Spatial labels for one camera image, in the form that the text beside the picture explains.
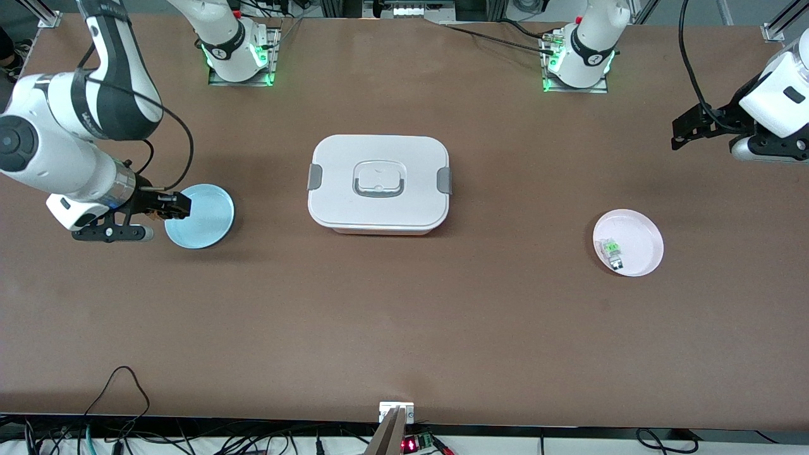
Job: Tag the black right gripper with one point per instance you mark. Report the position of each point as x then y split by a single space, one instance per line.
146 201

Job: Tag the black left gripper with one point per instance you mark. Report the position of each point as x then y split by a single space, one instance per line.
722 118

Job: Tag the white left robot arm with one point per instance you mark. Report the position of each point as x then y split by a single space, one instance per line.
591 44

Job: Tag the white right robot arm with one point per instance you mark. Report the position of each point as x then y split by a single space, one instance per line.
57 158

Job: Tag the white lidded lunch box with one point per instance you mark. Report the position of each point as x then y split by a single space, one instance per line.
379 208

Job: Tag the light blue plate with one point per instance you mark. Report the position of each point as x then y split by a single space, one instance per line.
205 224

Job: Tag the pink plate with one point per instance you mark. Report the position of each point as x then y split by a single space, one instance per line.
638 243

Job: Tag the circuit board with red light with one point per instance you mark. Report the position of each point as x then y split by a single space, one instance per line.
418 442

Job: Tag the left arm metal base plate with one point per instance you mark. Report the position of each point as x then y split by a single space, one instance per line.
600 88

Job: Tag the aluminium frame profile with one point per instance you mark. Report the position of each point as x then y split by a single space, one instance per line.
47 18
780 28

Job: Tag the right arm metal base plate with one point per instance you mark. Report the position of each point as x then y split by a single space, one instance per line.
273 57

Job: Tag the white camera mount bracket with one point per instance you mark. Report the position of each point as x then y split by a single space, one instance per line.
389 409

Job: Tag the grey camera support bar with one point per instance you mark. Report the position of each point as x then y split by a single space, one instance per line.
387 436

